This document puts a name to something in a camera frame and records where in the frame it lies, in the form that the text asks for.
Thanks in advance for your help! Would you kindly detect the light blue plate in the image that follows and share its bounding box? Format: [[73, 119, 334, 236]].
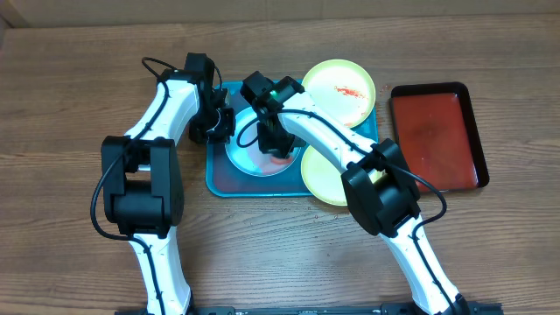
[[225, 108, 301, 177]]

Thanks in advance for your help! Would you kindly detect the black tray with red water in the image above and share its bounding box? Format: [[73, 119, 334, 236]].
[[389, 81, 490, 192]]

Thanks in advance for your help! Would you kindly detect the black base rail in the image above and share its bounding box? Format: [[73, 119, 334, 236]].
[[115, 302, 504, 315]]

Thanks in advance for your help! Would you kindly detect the green and orange sponge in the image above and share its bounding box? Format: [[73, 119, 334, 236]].
[[270, 156, 293, 165]]

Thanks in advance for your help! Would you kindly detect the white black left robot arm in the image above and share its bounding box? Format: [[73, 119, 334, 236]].
[[90, 52, 235, 314]]

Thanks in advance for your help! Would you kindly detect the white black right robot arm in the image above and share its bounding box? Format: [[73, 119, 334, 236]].
[[240, 72, 470, 314]]

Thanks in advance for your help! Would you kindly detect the yellow plate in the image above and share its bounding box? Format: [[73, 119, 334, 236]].
[[302, 59, 376, 128], [300, 143, 386, 207]]

